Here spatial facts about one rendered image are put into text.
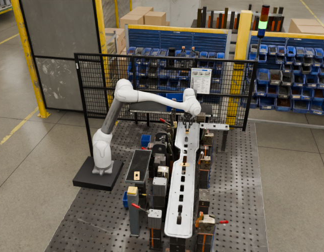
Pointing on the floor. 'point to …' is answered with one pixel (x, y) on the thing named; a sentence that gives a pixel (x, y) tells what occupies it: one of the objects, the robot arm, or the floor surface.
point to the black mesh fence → (158, 85)
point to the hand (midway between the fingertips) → (187, 128)
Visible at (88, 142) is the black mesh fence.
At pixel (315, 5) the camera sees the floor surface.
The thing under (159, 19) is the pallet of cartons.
